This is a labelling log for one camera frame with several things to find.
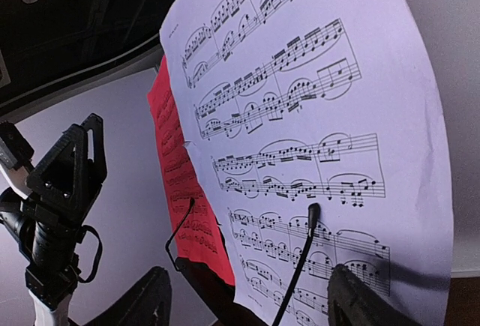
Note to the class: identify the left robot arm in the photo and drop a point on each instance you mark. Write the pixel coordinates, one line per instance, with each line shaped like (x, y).
(44, 208)

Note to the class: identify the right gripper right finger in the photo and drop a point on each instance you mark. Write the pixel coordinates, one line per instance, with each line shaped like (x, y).
(351, 302)

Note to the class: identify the black music stand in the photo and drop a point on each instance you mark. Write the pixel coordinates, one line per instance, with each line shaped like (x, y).
(218, 296)

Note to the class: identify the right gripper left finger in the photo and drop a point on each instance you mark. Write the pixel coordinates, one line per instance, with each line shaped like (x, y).
(147, 302)

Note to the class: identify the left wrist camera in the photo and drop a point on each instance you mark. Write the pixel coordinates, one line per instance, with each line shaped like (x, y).
(16, 152)

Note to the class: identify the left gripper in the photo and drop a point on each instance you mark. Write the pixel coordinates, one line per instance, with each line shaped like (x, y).
(61, 180)

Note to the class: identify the red sheet music paper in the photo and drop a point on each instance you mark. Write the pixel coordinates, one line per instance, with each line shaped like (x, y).
(197, 235)

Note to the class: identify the lavender paper sheet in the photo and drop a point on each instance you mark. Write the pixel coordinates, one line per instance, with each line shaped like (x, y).
(285, 103)

